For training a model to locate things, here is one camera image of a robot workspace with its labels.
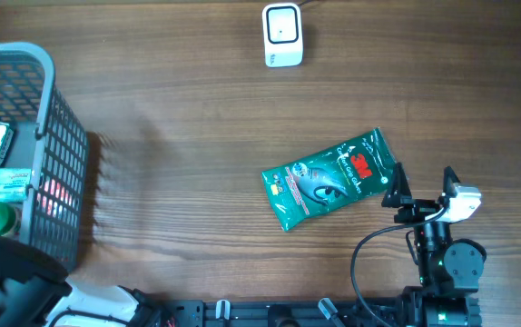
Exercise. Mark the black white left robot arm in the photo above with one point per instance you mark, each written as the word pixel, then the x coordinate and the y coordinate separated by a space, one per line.
pixel 35 290

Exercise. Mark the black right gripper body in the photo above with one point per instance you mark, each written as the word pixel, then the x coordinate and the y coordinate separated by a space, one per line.
pixel 417 210

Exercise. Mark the red Nescafe sachet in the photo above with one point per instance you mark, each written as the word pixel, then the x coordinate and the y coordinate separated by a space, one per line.
pixel 54 198

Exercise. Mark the white barcode scanner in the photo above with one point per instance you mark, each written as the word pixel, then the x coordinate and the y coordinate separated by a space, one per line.
pixel 282 35

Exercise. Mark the grey plastic shopping basket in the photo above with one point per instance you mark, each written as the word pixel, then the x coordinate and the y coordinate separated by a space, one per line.
pixel 48 139

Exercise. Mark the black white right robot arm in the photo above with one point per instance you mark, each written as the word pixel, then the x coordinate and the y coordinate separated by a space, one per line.
pixel 449 270

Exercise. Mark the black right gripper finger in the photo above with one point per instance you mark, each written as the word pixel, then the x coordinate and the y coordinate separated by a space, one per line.
pixel 450 182
pixel 398 193

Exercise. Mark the light green wipes packet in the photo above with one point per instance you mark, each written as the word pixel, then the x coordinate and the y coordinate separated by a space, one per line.
pixel 13 184

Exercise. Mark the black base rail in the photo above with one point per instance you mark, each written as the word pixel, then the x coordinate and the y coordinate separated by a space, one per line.
pixel 225 313

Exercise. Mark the green 3M gloves packet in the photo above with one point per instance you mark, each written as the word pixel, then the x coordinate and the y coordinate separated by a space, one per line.
pixel 326 181

